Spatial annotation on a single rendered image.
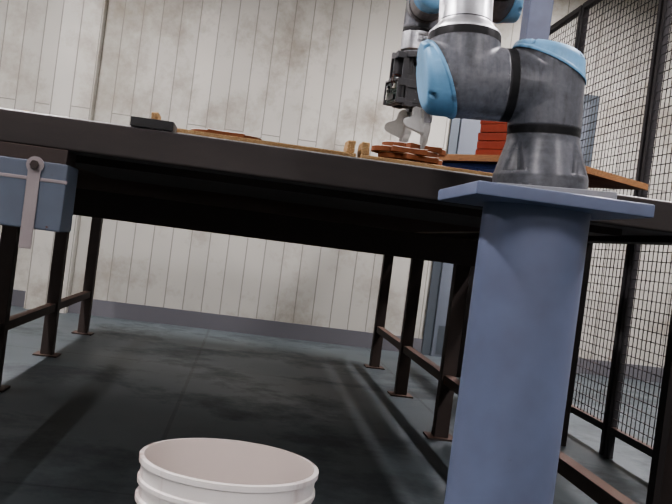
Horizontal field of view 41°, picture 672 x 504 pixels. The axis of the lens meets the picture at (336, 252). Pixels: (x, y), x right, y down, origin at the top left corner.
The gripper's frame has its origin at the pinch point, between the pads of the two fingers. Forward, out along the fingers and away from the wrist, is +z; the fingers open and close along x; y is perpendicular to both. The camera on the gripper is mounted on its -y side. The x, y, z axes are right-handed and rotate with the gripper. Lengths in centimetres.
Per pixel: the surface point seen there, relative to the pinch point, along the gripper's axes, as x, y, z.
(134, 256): -505, -9, 51
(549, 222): 60, 3, 15
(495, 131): -56, -50, -16
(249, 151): 18.5, 40.4, 7.9
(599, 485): 3, -57, 71
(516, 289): 59, 6, 26
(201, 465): 17, 42, 66
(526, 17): -149, -109, -80
